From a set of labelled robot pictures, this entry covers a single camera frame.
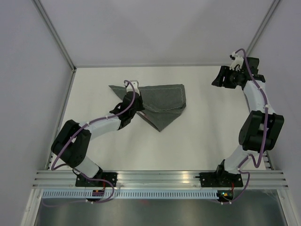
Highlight grey cloth napkin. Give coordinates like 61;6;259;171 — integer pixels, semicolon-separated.
109;84;186;132

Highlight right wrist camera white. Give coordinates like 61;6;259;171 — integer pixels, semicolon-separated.
230;52;244;71

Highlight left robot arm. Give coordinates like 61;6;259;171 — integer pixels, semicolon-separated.
51;90;144;186

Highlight white slotted cable duct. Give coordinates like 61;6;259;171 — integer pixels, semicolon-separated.
42;189;218;200

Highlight right side aluminium rail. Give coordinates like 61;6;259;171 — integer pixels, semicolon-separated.
236;68;275;170

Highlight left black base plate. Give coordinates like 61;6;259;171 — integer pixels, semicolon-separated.
75;172;118;187

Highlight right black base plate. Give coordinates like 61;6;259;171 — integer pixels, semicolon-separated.
197;172;244;188

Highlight fork with pink handle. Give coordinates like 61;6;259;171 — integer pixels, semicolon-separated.
139;112;148;119

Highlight aluminium rail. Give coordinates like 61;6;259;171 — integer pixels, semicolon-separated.
44;67;77;170
32;170;288;190
236;68;275;170

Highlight left aluminium frame post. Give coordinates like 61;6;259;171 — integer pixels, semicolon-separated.
32;0;76;72

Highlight aluminium front rail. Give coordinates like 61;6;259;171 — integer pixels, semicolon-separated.
32;170;288;190

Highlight aluminium frame post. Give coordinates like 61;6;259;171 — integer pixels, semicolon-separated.
32;0;76;72
246;0;282;56

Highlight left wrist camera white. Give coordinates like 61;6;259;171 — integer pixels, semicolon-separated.
124;80;140;95

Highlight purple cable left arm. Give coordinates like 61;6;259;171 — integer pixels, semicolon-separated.
42;80;142;208

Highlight right aluminium frame post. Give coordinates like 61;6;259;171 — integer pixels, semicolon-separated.
246;0;282;56

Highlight left side aluminium rail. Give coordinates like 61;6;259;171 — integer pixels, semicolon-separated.
44;67;77;170

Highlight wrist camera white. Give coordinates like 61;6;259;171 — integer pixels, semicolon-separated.
230;52;244;71
124;80;140;95

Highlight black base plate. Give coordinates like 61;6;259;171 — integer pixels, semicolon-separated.
197;172;244;188
75;172;118;187

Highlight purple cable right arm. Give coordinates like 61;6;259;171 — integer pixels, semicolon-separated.
211;48;269;205

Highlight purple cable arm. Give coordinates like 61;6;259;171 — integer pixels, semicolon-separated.
211;48;269;205
42;80;142;208

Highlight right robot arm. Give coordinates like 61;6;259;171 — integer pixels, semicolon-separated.
211;53;284;187

